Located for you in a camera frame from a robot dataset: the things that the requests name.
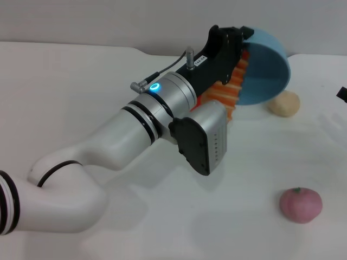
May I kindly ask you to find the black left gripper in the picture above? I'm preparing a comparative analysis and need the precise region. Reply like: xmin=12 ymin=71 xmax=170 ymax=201
xmin=173 ymin=24 xmax=255 ymax=98

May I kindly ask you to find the blue bowl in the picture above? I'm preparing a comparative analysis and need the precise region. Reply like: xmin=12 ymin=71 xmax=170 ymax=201
xmin=237 ymin=28 xmax=292 ymax=107

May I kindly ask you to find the round beige bun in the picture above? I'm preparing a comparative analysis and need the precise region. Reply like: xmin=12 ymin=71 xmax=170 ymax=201
xmin=268 ymin=90 xmax=301 ymax=118

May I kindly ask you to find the pink peach toy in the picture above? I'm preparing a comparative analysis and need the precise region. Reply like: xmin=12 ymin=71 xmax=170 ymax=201
xmin=279 ymin=187 xmax=324 ymax=224

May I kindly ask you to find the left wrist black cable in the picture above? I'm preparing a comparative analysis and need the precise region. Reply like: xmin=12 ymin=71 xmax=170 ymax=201
xmin=130 ymin=45 xmax=196 ymax=94

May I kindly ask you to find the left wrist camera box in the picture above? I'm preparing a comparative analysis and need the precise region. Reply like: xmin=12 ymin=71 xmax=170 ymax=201
xmin=168 ymin=99 xmax=229 ymax=177

